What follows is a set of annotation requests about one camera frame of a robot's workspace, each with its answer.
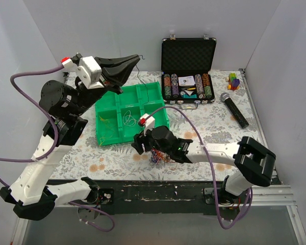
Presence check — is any yellow wire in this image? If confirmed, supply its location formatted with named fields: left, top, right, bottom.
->
left=98, top=114, right=113, bottom=146

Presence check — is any coloured wire bundle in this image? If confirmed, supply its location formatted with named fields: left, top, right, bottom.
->
left=149, top=149, right=178, bottom=170

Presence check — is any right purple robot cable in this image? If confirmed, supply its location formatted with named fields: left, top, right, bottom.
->
left=145, top=106, right=253, bottom=230

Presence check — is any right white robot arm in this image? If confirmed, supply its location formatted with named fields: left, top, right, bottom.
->
left=132, top=126, right=276, bottom=203

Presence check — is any black wire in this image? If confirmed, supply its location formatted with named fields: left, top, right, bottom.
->
left=135, top=55, right=166, bottom=113

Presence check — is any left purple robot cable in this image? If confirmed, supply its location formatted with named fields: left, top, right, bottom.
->
left=0, top=63, right=115, bottom=232

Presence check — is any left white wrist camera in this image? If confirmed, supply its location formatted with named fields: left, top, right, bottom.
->
left=61, top=54, right=104, bottom=89

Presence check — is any black handheld microphone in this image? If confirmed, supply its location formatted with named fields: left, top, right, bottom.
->
left=220, top=92, right=249, bottom=129

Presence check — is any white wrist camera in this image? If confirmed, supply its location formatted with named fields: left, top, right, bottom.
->
left=138, top=113, right=155, bottom=136
left=61, top=54, right=104, bottom=89

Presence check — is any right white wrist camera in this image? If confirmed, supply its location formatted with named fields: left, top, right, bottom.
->
left=138, top=113, right=155, bottom=136

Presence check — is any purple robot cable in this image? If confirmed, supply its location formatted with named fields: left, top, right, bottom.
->
left=145, top=106, right=253, bottom=230
left=0, top=63, right=115, bottom=232

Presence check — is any green compartment tray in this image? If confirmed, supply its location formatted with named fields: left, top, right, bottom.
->
left=94, top=82, right=165, bottom=146

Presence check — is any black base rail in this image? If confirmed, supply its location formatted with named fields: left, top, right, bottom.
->
left=94, top=180, right=216, bottom=215

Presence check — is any black poker chip case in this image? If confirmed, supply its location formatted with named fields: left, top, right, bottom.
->
left=161, top=34, right=217, bottom=109

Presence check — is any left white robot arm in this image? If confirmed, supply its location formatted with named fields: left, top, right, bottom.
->
left=0, top=54, right=140, bottom=221

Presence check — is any white wire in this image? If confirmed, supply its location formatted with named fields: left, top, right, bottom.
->
left=123, top=109, right=139, bottom=128

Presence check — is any colourful toy block train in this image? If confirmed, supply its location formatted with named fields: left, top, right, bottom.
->
left=226, top=73, right=240, bottom=90

